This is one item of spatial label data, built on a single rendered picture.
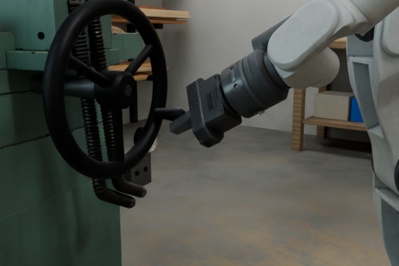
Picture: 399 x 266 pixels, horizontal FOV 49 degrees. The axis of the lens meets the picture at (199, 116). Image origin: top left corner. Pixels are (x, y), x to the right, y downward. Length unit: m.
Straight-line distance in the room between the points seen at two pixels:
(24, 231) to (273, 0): 3.62
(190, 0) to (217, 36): 0.49
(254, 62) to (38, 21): 0.35
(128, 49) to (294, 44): 0.51
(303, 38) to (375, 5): 0.10
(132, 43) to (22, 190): 0.42
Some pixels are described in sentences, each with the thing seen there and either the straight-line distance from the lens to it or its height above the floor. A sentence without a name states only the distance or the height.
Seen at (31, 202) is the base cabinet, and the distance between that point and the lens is 0.87.
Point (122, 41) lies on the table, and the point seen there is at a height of 0.88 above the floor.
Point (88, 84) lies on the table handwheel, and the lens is 0.73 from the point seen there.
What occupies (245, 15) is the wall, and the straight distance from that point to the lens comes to 4.35.
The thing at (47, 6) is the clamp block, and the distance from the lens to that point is 0.75.
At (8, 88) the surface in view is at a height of 0.81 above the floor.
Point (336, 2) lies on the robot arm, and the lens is 0.62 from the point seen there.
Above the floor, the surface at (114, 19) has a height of 1.02.
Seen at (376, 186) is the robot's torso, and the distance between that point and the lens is 1.13.
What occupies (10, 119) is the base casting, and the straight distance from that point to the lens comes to 0.81.
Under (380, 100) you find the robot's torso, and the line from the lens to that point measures 0.93.
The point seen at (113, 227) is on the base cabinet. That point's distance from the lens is 1.07.
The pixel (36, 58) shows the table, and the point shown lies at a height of 0.86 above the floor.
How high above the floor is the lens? 0.90
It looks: 11 degrees down
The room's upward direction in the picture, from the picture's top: straight up
